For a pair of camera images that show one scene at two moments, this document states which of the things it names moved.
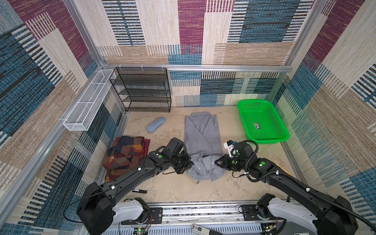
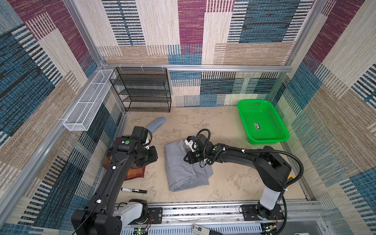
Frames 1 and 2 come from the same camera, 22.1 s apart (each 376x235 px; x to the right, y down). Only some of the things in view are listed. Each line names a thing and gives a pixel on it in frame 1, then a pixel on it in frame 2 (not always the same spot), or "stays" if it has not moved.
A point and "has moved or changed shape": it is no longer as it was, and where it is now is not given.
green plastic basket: [261, 123] stays
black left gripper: [187, 163] to [153, 156]
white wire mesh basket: [82, 117] stays
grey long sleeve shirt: [202, 143] has moved or changed shape
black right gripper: [224, 158] to [191, 160]
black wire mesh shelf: [142, 89] stays
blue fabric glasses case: [156, 124] stays
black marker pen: [139, 191] stays
